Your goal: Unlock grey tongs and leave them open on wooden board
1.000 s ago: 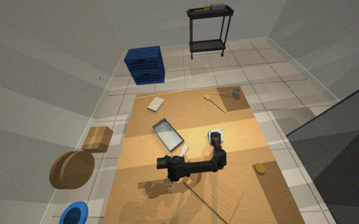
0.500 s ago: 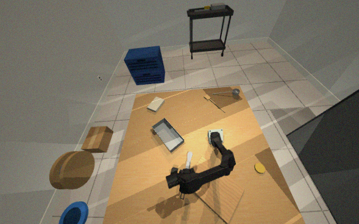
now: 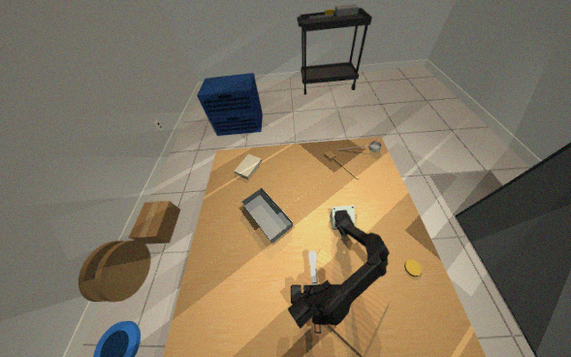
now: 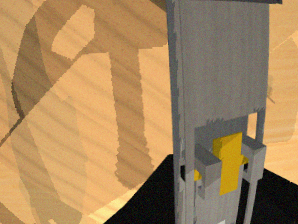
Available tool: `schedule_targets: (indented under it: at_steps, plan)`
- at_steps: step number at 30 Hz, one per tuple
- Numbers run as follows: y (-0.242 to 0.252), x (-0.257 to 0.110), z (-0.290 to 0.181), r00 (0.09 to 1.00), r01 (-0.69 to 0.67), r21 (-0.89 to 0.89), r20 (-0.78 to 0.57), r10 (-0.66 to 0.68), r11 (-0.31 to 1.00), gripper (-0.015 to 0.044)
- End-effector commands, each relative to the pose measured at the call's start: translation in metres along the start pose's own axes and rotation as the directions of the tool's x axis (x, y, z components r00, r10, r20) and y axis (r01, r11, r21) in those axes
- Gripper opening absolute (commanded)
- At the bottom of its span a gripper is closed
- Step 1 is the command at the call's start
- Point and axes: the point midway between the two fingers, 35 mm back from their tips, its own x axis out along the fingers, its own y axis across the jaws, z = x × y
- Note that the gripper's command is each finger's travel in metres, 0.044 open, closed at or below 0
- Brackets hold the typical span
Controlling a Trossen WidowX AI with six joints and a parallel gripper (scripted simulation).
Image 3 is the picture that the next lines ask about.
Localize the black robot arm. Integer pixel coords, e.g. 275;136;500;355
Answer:
288;210;390;328

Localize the grey metal roasting tin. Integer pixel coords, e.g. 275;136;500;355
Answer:
241;188;293;243

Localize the beige flat block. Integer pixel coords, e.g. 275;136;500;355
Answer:
234;154;262;179

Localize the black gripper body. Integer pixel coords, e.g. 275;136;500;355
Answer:
291;284;340;304

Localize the light wooden board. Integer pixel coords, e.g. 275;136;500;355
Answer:
296;249;390;357

